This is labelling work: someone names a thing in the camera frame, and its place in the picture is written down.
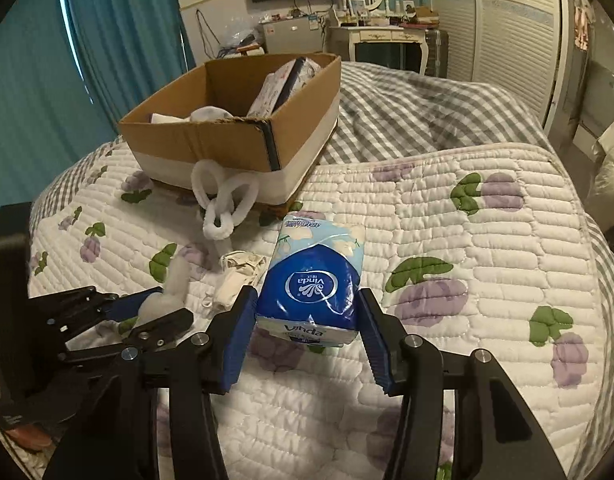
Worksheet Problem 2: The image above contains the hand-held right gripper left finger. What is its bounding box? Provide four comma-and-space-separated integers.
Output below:
44, 285, 260, 480

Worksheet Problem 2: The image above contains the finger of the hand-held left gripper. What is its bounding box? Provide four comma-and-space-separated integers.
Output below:
62, 308, 195, 364
29, 286, 164, 342

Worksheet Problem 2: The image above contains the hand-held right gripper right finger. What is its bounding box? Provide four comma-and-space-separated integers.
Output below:
357, 287, 568, 480

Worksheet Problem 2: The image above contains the white fluffy sock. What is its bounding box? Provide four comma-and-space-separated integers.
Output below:
137, 257, 195, 328

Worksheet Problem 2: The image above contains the blue tissue pack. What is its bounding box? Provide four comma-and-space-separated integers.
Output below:
254, 214, 364, 349

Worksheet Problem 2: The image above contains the cardboard box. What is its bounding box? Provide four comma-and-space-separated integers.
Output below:
118, 53, 343, 219

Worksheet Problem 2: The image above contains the person's left hand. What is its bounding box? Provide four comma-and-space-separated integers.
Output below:
2, 422, 54, 452

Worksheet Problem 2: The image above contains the white folded cloth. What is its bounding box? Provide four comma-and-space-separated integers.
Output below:
218, 251, 268, 311

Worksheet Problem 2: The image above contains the white fluffy looped band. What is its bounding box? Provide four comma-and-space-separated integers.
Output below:
191, 160, 261, 241

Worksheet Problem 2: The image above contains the white floral quilt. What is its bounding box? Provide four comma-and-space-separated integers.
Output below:
27, 135, 610, 480

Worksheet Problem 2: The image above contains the white rolled sock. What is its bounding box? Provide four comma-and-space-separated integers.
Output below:
189, 106, 236, 122

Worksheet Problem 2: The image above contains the pink tissue packet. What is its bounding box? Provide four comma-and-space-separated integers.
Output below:
247, 60, 300, 117

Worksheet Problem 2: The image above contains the dark blue packet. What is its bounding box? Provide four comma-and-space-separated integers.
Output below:
272, 57, 315, 111

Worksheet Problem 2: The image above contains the teal curtain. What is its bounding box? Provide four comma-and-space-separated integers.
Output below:
0, 0, 198, 213

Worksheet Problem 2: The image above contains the clear plastic bag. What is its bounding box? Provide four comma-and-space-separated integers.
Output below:
219, 24, 264, 57

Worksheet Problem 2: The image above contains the grey suitcase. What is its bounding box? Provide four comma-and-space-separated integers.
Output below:
424, 28, 449, 79

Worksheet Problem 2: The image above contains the white plastic bag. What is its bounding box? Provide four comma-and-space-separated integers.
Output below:
590, 116, 614, 207

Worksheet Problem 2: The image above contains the white dressing table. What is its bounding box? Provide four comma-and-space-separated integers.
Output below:
327, 22, 431, 77

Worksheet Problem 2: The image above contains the grey mini fridge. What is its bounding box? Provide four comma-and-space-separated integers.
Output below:
263, 14, 326, 55

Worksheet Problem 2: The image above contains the white louvred wardrobe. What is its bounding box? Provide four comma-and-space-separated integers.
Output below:
429, 0, 576, 132

